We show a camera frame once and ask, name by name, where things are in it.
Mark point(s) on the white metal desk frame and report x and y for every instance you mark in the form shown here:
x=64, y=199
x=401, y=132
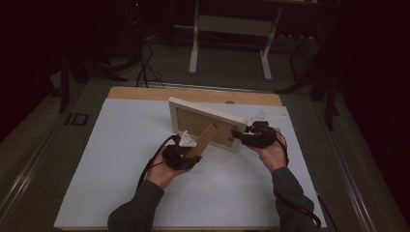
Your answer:
x=193, y=58

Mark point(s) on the person's left hand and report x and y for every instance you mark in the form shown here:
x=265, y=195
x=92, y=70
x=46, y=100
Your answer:
x=161, y=175

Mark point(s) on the person's right hand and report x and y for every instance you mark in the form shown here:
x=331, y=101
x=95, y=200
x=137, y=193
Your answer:
x=275, y=156

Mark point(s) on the metal floor strip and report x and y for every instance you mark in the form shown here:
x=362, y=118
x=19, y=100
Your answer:
x=206, y=87

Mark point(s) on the wooden picture frame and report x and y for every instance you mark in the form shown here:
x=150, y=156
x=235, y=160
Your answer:
x=193, y=122

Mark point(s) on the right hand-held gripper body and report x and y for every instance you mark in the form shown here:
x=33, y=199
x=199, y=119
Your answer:
x=261, y=137

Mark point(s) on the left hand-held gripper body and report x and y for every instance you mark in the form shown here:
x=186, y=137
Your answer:
x=175, y=159

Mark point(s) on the black metal stand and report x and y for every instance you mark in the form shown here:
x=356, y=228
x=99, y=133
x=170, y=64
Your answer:
x=64, y=90
x=329, y=103

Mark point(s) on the metal floor rail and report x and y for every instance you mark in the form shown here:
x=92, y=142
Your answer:
x=349, y=180
x=25, y=174

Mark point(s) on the black floor socket plate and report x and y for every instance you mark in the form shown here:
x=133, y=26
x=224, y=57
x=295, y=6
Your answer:
x=77, y=119

